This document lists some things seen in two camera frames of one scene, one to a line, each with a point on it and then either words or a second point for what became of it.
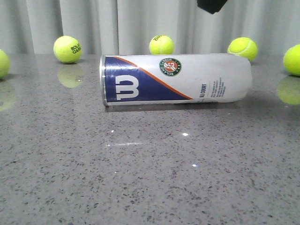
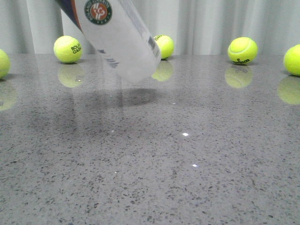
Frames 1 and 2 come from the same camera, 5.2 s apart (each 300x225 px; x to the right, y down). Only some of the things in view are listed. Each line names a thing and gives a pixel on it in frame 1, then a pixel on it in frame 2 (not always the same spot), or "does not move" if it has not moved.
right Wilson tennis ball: x=243 y=46 does not move
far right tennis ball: x=291 y=60 does not move
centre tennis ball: x=161 y=44 does not move
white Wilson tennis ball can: x=141 y=78 → x=120 y=35
